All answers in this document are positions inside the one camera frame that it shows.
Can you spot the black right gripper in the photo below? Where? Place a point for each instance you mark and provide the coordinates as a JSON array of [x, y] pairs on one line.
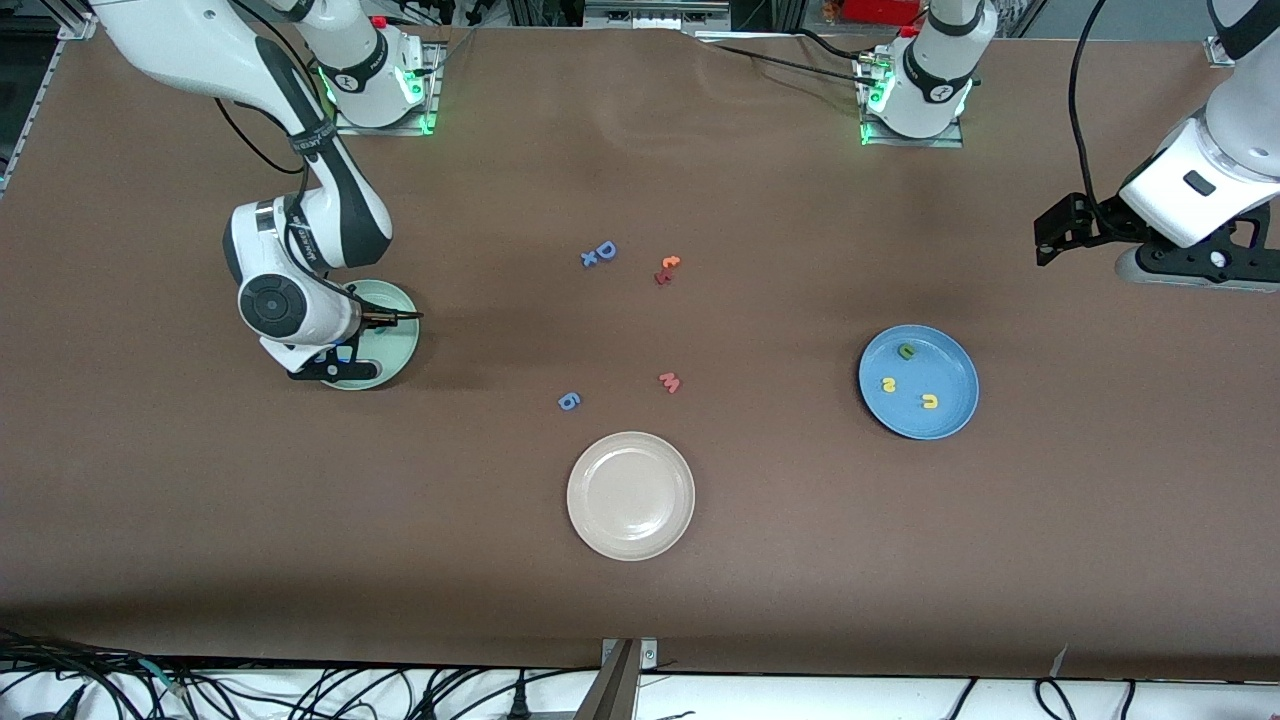
[[366, 322]]

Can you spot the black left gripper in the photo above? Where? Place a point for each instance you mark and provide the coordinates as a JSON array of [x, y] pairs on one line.
[[1098, 226]]

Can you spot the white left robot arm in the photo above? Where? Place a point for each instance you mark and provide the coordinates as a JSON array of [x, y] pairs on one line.
[[1200, 190]]

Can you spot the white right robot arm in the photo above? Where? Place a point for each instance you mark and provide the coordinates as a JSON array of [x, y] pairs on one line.
[[200, 40]]

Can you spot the mint green plate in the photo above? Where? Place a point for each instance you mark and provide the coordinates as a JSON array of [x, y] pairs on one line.
[[395, 350]]

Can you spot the blue plate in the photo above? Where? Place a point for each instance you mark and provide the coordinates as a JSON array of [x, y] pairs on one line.
[[950, 370]]

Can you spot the blue foam letter g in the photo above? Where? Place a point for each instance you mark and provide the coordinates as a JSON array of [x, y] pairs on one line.
[[563, 400]]

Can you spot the blue foam letter D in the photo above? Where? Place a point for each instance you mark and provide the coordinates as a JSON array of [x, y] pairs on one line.
[[600, 250]]

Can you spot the aluminium corner extrusion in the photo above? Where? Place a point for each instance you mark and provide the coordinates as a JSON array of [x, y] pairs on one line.
[[1215, 50], [75, 25]]

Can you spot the brown table cover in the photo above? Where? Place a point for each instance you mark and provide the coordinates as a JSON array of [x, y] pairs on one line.
[[300, 550]]

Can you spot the pink foam letter w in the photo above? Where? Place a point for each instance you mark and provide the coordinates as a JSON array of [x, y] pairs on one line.
[[669, 381]]

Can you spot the red box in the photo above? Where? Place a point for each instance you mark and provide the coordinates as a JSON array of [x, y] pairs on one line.
[[880, 10]]

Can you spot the beige plate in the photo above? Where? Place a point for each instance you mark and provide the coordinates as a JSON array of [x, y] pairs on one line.
[[630, 495]]

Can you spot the aluminium profile bar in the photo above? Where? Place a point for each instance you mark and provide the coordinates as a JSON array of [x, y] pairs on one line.
[[612, 695]]

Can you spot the small white tape tag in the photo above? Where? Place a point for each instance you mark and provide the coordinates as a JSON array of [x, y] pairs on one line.
[[1058, 662]]

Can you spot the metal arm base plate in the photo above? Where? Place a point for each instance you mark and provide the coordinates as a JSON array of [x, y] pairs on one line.
[[940, 143], [436, 90]]

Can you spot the aluminium frame rack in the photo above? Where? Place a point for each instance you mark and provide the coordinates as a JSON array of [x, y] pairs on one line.
[[650, 12]]

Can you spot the metal corner bracket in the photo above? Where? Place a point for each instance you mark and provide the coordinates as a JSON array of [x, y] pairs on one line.
[[648, 655]]

